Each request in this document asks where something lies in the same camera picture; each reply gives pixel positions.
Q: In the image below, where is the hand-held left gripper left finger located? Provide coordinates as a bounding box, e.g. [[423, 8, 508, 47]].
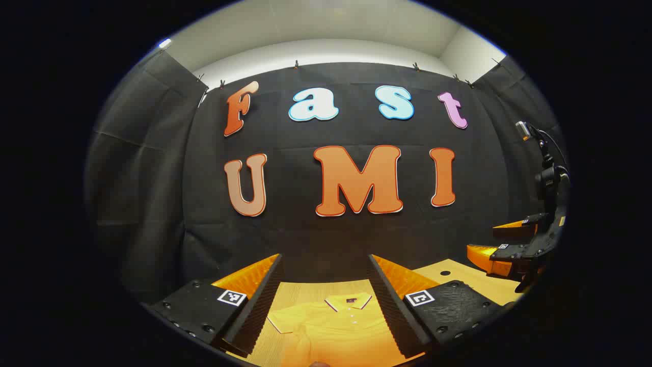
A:
[[145, 253, 286, 358]]

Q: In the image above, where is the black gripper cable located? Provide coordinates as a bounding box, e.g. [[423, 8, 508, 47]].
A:
[[532, 128, 570, 176]]

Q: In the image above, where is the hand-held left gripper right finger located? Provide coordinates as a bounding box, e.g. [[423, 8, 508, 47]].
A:
[[367, 254, 516, 359]]

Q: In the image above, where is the orange T-shirt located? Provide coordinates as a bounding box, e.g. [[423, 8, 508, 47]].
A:
[[266, 292, 408, 367]]

